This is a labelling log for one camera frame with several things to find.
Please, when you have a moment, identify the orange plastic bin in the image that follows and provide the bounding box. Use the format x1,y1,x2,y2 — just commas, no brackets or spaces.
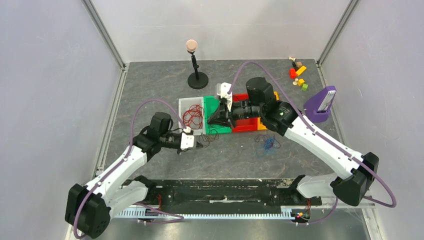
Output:
257,91,280,131

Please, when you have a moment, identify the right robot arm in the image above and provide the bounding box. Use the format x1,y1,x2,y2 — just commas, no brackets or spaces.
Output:
207,77,379,206

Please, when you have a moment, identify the green plastic bin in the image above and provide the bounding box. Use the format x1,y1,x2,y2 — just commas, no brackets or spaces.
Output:
203,96,232,134

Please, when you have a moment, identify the yellow wooden bar block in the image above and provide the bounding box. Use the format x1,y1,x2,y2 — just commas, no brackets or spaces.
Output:
295,65,307,76

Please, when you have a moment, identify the red wooden block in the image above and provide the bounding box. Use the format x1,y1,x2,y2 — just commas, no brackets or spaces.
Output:
289,68,297,79

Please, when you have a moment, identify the black microphone stand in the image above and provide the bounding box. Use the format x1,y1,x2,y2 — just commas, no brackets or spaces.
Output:
185,39,209,90

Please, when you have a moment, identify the purple metronome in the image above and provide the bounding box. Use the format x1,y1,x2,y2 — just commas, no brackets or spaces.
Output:
303,85,337,123

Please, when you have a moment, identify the white cable duct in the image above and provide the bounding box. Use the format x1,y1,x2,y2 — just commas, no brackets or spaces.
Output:
115,206,295,221

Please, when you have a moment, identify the red wire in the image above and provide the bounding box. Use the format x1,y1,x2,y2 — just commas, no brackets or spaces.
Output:
185,105,205,128
182,104,205,130

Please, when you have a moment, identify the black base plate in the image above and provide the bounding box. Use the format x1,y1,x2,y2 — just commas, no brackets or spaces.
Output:
136,177,322,215

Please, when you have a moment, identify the red plastic bin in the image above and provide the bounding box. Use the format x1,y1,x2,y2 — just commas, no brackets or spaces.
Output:
231,93,258,133

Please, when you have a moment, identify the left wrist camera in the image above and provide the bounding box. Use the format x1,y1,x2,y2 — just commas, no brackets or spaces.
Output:
180,126,196,151

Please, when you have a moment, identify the yellow wooden cube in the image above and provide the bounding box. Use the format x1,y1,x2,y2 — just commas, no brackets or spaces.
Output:
297,78,305,87

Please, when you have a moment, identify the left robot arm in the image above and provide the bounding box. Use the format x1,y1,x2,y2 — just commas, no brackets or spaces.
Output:
64,112,201,240

